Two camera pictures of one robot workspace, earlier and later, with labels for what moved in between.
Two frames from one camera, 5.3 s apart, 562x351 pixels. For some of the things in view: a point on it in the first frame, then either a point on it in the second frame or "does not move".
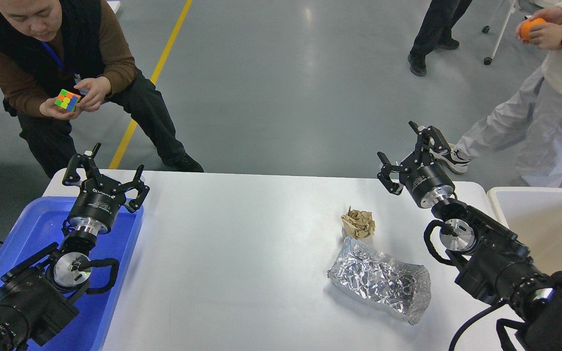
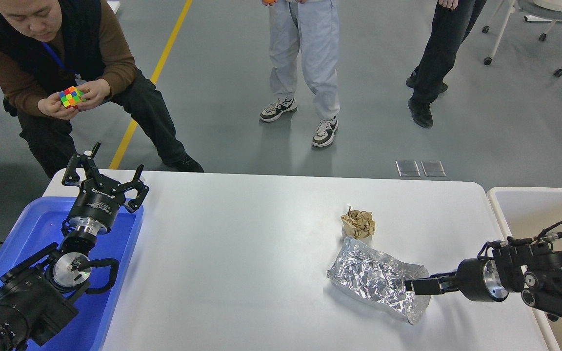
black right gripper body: (425, 180) -> (479, 280)
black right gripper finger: (438, 141) -> (437, 283)
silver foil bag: (403, 288) does not move
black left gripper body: (97, 205) does not move
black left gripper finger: (76, 161) does not move
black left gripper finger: (134, 204) does not move
